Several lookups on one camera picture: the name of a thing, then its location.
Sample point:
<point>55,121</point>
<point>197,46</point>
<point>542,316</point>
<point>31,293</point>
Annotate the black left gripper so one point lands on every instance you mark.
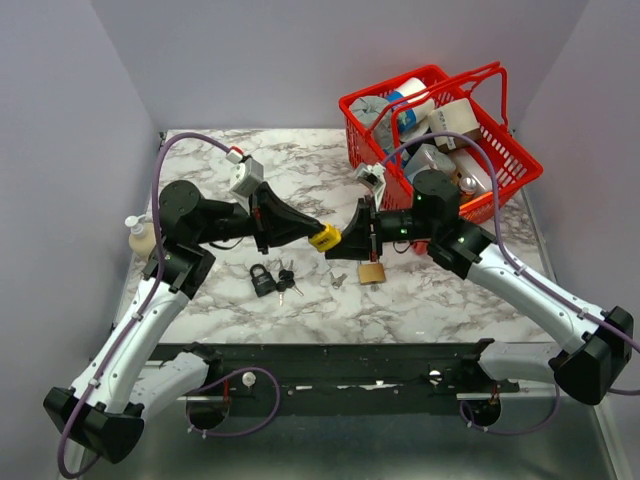
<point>269,212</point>

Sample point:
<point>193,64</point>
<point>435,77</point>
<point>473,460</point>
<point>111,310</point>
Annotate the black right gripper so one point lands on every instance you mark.
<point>357,241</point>

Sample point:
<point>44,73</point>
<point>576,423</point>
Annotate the yellow black padlock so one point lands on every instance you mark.
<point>327,239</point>

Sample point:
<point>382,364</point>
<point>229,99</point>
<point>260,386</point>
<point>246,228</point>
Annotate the brass padlock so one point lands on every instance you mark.
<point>371,273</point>

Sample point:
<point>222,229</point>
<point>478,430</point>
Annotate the small silver key pair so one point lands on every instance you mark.
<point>336,282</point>

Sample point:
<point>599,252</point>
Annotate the black key bunch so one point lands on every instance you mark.
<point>286,281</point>

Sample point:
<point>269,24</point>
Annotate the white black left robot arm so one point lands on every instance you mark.
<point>106,407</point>

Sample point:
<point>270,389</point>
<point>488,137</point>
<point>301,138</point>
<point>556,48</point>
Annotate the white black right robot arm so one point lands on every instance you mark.
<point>590,346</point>

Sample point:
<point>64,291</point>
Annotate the clear plastic box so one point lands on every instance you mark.
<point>428,157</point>

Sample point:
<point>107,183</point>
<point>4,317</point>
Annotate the cream soap pump bottle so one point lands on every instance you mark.
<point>142,240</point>

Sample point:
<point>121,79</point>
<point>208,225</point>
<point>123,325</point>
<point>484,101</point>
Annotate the grey wrapped roll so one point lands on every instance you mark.
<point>366,110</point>

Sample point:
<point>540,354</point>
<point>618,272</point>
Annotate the blue white paper cup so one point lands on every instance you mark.
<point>413,121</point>

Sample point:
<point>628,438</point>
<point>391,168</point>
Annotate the cream brown foam block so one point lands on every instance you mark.
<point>458,117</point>

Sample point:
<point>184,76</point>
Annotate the red plastic shopping basket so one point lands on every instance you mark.
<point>497,162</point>

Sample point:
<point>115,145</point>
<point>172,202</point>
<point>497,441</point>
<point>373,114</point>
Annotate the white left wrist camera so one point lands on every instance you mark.
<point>247,175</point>

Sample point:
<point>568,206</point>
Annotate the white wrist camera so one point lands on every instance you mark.
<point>372,176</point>
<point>247,175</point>

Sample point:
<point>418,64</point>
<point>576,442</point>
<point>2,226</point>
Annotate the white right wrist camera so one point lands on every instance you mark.
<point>372,176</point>

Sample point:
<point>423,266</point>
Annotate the black and aluminium base rail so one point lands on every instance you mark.
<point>337,380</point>

